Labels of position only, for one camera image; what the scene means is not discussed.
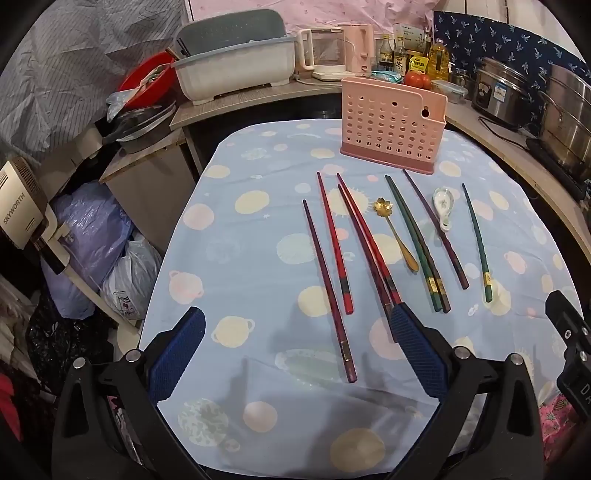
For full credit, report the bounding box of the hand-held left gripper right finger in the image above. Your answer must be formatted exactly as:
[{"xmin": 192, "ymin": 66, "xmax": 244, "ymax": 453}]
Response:
[{"xmin": 389, "ymin": 302, "xmax": 546, "ymax": 480}]

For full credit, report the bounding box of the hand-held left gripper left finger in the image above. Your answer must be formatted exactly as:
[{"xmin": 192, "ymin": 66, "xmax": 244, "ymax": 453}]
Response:
[{"xmin": 52, "ymin": 305, "xmax": 218, "ymax": 480}]

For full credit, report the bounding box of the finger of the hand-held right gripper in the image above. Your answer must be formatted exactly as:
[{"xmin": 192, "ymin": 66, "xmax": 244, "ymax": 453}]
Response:
[{"xmin": 545, "ymin": 290, "xmax": 591, "ymax": 344}]

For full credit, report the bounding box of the green chopstick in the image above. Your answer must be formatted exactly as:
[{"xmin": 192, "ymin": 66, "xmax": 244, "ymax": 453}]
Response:
[
  {"xmin": 388, "ymin": 175, "xmax": 451, "ymax": 313},
  {"xmin": 385, "ymin": 174, "xmax": 441, "ymax": 313},
  {"xmin": 462, "ymin": 183, "xmax": 493, "ymax": 304}
]

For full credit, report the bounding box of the dark maroon chopstick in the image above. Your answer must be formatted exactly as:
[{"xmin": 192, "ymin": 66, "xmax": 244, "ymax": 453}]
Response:
[
  {"xmin": 302, "ymin": 199, "xmax": 357, "ymax": 384},
  {"xmin": 403, "ymin": 168, "xmax": 470, "ymax": 291}
]

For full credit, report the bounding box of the red chopstick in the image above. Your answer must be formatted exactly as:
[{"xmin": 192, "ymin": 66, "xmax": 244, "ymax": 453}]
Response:
[
  {"xmin": 337, "ymin": 184, "xmax": 398, "ymax": 342},
  {"xmin": 337, "ymin": 173, "xmax": 403, "ymax": 306},
  {"xmin": 317, "ymin": 172, "xmax": 354, "ymax": 315}
]

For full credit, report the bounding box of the pink perforated utensil basket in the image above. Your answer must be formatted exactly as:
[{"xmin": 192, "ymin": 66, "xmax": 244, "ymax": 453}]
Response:
[{"xmin": 340, "ymin": 78, "xmax": 448, "ymax": 176}]

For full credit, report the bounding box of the pink floral cloth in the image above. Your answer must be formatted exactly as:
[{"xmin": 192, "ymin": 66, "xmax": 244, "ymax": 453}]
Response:
[{"xmin": 540, "ymin": 388, "xmax": 583, "ymax": 462}]

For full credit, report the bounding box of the white plastic bag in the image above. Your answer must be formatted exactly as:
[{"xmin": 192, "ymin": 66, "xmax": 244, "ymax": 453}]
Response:
[{"xmin": 102, "ymin": 233, "xmax": 162, "ymax": 321}]

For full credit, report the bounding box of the light blue planet-print tablecloth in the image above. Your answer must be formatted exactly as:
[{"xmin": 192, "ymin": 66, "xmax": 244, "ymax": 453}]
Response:
[{"xmin": 139, "ymin": 121, "xmax": 573, "ymax": 480}]

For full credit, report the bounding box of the gold flower-shaped spoon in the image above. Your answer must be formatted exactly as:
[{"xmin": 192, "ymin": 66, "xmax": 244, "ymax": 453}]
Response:
[{"xmin": 373, "ymin": 198, "xmax": 420, "ymax": 273}]

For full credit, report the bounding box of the black induction cooker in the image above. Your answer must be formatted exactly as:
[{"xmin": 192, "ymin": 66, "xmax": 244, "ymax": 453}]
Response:
[{"xmin": 526, "ymin": 137, "xmax": 591, "ymax": 201}]

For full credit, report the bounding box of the purple plastic bag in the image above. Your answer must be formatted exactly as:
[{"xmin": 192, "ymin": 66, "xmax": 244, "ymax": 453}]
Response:
[{"xmin": 41, "ymin": 181, "xmax": 134, "ymax": 319}]

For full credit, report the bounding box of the white ceramic spoon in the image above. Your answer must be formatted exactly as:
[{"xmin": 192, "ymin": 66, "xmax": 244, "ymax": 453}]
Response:
[{"xmin": 432, "ymin": 187, "xmax": 458, "ymax": 232}]

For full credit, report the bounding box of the small wooden cabinet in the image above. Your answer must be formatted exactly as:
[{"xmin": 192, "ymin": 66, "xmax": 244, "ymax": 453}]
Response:
[{"xmin": 99, "ymin": 129, "xmax": 199, "ymax": 250}]

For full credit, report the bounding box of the large steel pot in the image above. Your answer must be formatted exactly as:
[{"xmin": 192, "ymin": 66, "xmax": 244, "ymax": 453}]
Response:
[{"xmin": 538, "ymin": 65, "xmax": 591, "ymax": 171}]

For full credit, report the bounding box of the white fan heater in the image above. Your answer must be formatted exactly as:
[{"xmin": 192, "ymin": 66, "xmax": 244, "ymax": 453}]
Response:
[{"xmin": 0, "ymin": 157, "xmax": 144, "ymax": 333}]

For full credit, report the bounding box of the black pan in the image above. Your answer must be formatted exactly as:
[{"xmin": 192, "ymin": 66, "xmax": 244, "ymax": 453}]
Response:
[{"xmin": 106, "ymin": 104, "xmax": 178, "ymax": 153}]

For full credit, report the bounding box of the steel rice cooker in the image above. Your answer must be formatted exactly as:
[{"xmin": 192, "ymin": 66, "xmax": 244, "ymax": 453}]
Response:
[{"xmin": 472, "ymin": 58, "xmax": 548, "ymax": 130}]

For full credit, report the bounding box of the glass food container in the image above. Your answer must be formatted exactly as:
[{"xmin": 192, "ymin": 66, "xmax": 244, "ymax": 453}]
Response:
[{"xmin": 431, "ymin": 79, "xmax": 469, "ymax": 103}]

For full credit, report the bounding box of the red plastic basin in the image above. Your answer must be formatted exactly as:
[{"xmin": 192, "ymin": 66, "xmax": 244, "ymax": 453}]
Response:
[{"xmin": 117, "ymin": 52, "xmax": 178, "ymax": 104}]

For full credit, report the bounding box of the dark blue floral cloth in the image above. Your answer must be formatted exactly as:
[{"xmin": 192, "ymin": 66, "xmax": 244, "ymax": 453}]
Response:
[{"xmin": 433, "ymin": 10, "xmax": 591, "ymax": 121}]

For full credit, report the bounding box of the grey and white dish rack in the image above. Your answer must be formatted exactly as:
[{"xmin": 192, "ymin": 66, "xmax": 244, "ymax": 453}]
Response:
[{"xmin": 173, "ymin": 8, "xmax": 298, "ymax": 106}]

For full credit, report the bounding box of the dark sauce bottle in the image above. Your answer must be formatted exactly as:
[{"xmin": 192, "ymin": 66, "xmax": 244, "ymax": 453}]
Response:
[
  {"xmin": 392, "ymin": 39, "xmax": 409, "ymax": 77},
  {"xmin": 379, "ymin": 34, "xmax": 397, "ymax": 72}
]

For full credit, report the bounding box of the grey striped cloth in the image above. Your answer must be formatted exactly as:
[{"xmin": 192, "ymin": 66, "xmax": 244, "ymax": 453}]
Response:
[{"xmin": 0, "ymin": 0, "xmax": 190, "ymax": 153}]

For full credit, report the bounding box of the white glass kettle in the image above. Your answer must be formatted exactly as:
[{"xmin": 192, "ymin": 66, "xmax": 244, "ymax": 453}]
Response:
[{"xmin": 295, "ymin": 27, "xmax": 352, "ymax": 83}]

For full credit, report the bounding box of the pink patterned cloth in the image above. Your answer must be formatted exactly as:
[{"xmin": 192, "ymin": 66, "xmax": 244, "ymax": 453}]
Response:
[{"xmin": 185, "ymin": 0, "xmax": 439, "ymax": 35}]

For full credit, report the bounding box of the black power cable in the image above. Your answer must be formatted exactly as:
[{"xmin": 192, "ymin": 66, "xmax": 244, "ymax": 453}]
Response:
[{"xmin": 478, "ymin": 115, "xmax": 532, "ymax": 137}]

